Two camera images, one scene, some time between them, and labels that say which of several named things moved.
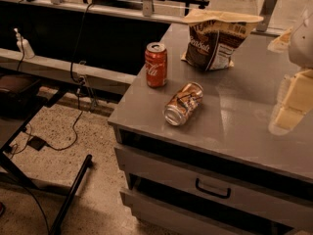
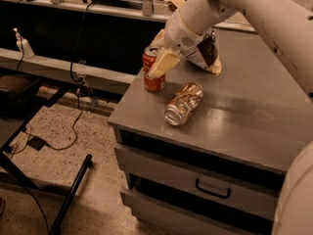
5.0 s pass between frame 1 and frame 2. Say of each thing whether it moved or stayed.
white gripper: moved
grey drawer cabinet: stayed
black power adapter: stayed
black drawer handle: stayed
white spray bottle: stayed
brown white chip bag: moved
